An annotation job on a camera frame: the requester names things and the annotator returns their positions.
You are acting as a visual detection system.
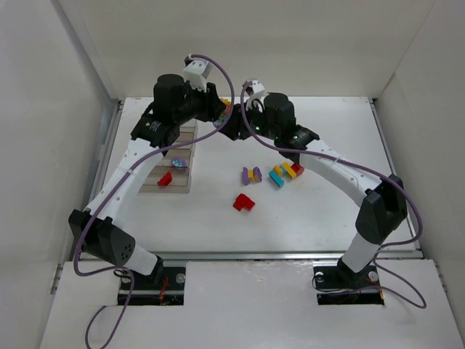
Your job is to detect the purple yellow lego cluster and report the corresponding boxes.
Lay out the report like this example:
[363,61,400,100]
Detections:
[241,167,262,186]

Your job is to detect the purple paw lego brick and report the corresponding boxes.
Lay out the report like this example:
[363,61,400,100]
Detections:
[171,157,188,172]

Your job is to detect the red curved lego brick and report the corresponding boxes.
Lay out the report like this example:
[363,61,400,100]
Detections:
[157,172,173,188]

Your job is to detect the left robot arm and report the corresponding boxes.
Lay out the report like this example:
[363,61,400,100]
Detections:
[68,73,225,285]

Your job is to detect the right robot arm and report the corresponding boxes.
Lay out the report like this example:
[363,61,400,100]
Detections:
[219,93,407,289]

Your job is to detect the stacked yellow teal lego cluster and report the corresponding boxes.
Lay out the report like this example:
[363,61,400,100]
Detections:
[269,162,304,188]

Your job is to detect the red flat lego plate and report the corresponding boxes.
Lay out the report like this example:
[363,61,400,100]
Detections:
[233,193,255,212]

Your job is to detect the clear bin nearest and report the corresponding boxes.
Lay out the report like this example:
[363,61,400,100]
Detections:
[139,175,191,194]

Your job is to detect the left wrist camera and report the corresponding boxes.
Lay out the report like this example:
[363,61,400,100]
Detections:
[182,55,213,92]

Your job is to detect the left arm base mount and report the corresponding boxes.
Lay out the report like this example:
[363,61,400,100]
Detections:
[128,262,186,306]

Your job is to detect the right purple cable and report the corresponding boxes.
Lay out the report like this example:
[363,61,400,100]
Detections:
[240,81,427,314]

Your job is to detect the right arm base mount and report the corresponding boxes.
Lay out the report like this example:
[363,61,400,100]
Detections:
[312,265,384,305]

